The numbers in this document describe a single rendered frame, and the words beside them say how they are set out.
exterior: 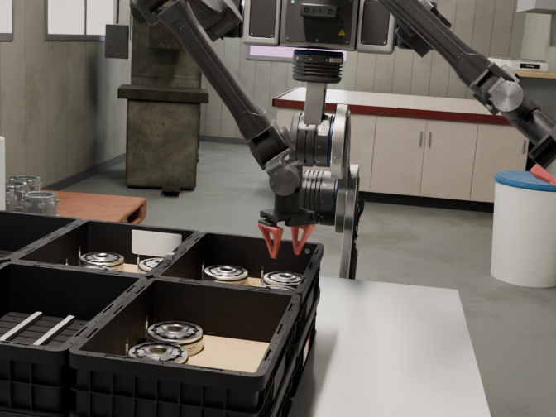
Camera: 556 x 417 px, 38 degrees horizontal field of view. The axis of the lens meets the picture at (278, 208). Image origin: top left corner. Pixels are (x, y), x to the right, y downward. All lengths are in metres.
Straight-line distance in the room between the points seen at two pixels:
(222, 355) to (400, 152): 5.69
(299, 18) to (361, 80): 6.96
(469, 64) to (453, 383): 0.68
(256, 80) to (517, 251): 5.76
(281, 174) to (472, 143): 5.56
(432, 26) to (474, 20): 7.48
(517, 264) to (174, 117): 3.30
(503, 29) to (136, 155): 4.22
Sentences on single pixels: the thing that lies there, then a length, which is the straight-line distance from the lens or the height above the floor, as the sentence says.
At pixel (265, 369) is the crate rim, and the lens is 1.21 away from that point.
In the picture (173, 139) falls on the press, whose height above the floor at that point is 0.45.
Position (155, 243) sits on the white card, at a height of 0.89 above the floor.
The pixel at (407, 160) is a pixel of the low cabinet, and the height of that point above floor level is 0.40.
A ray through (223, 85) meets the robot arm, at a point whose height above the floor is 1.30.
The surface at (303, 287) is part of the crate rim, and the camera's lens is 1.59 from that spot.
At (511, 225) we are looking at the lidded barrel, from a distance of 5.10.
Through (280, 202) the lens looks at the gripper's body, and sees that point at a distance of 1.70.
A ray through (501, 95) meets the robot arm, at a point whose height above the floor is 1.32.
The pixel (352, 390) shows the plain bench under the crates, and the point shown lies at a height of 0.70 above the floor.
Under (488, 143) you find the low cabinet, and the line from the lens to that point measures 7.13.
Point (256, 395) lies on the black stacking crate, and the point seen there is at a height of 0.89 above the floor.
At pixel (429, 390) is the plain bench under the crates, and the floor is 0.70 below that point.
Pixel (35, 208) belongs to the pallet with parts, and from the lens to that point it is 5.12.
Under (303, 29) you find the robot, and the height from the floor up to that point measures 1.42.
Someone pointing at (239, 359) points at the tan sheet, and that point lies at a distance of 1.49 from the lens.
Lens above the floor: 1.41
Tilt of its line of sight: 12 degrees down
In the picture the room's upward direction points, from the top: 4 degrees clockwise
